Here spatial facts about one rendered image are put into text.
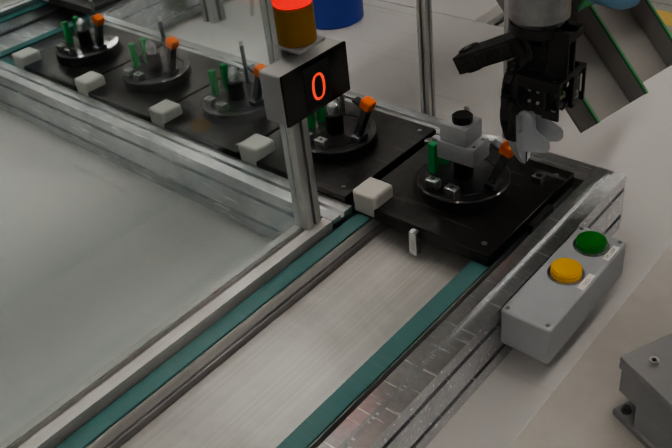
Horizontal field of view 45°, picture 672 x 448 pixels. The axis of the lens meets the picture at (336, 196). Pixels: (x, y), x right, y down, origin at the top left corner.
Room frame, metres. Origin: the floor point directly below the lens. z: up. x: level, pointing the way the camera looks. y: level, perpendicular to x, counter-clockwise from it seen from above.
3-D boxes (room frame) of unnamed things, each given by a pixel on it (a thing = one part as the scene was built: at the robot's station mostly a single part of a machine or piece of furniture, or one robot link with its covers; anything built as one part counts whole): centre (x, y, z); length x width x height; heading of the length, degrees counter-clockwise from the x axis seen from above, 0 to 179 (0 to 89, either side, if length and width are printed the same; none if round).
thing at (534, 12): (0.93, -0.28, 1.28); 0.08 x 0.08 x 0.05
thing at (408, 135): (1.19, -0.01, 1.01); 0.24 x 0.24 x 0.13; 45
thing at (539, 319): (0.80, -0.29, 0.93); 0.21 x 0.07 x 0.06; 135
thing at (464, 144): (1.01, -0.19, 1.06); 0.08 x 0.04 x 0.07; 47
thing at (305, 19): (0.96, 0.02, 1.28); 0.05 x 0.05 x 0.05
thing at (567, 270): (0.80, -0.29, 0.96); 0.04 x 0.04 x 0.02
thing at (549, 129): (0.94, -0.29, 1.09); 0.06 x 0.03 x 0.09; 45
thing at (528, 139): (0.91, -0.27, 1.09); 0.06 x 0.03 x 0.09; 45
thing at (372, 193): (1.01, -0.06, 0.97); 0.05 x 0.05 x 0.04; 45
